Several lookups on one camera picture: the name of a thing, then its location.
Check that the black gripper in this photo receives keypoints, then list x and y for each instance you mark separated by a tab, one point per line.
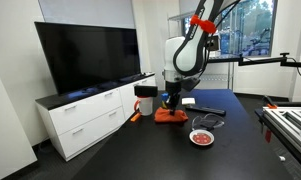
173	88

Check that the orange towel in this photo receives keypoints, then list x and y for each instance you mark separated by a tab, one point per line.
166	116

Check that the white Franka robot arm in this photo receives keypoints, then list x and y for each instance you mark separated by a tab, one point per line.
190	56

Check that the blue block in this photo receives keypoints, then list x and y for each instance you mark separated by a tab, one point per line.
164	96

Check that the white flat block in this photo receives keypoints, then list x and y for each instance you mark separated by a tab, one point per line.
188	101

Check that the white mug red inside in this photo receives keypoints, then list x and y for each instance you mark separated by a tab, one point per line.
146	106

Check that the black rectangular box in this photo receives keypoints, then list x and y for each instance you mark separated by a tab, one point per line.
145	91

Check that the long black remote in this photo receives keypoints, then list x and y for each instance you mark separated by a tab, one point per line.
205	109

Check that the clear safety glasses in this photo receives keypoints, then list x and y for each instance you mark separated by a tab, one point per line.
208	122

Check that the small white red bowl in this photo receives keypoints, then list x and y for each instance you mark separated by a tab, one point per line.
201	137

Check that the white drawer cabinet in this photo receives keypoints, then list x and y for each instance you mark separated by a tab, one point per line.
86	116

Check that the large black television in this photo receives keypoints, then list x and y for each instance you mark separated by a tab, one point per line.
90	56

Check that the small red tab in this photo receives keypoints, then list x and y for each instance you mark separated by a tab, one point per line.
268	136

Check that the window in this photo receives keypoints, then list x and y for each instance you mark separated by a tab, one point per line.
250	30

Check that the black bar camera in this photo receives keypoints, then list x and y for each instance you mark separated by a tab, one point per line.
214	43

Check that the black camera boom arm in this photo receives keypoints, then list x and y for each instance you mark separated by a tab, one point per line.
260	60

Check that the aluminium extrusion frame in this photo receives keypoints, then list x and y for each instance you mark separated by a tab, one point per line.
286	126

